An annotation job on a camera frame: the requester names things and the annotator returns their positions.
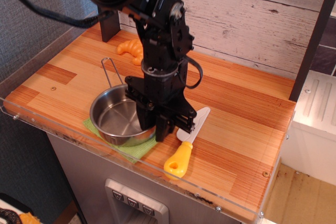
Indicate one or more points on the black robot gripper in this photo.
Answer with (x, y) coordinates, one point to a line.
(160, 101)

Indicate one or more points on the stainless steel pot bowl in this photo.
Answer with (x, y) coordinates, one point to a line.
(114, 115)

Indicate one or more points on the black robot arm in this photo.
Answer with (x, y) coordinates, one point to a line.
(166, 41)

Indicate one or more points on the green cloth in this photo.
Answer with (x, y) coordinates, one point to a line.
(131, 153)

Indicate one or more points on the clear acrylic front guard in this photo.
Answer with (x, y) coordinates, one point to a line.
(219, 203)

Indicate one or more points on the clear acrylic guard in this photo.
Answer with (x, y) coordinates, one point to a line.
(39, 60)
(219, 203)

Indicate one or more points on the orange toy croissant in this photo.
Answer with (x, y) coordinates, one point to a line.
(133, 47)

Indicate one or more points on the silver dispenser button panel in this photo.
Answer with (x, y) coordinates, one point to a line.
(130, 206)

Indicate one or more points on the grey toy fridge cabinet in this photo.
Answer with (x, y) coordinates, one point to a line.
(87, 170)

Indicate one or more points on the clear acrylic left guard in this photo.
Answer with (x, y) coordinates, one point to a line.
(39, 60)

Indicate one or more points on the white toy sink unit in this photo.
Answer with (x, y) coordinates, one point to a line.
(309, 146)

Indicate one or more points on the orange object bottom left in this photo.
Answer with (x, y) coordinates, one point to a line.
(28, 218)

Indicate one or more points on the toy knife yellow handle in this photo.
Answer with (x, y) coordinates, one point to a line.
(176, 166)

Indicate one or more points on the dark right shelf post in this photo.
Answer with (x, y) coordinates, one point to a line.
(315, 38)

